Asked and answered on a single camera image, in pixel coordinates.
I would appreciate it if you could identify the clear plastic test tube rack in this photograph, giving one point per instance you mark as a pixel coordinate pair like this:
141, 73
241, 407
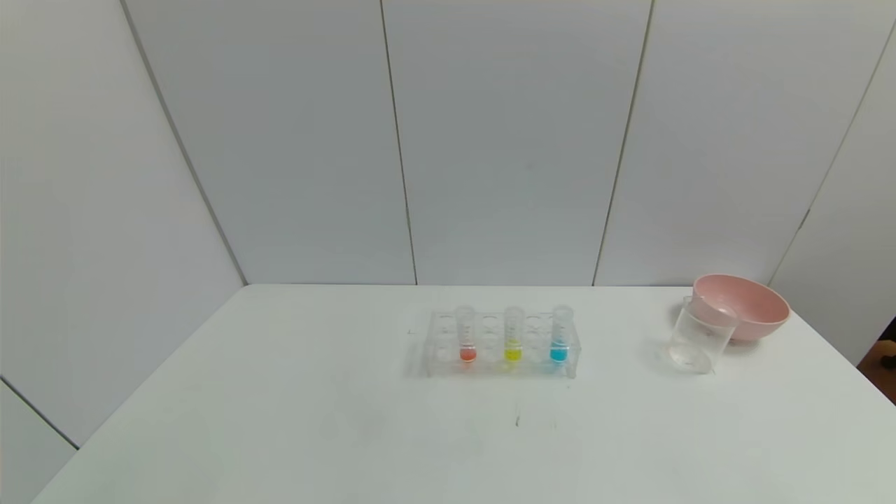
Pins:
490, 364

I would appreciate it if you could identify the red pigment test tube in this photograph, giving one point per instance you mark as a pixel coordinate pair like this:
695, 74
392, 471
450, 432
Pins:
467, 352

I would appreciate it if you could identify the yellow pigment test tube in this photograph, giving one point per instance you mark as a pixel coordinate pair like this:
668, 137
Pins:
513, 352

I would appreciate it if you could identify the pink bowl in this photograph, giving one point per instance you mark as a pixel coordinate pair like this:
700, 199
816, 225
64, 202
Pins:
759, 311

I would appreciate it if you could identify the blue pigment test tube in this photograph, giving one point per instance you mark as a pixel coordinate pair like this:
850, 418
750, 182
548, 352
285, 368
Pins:
558, 352

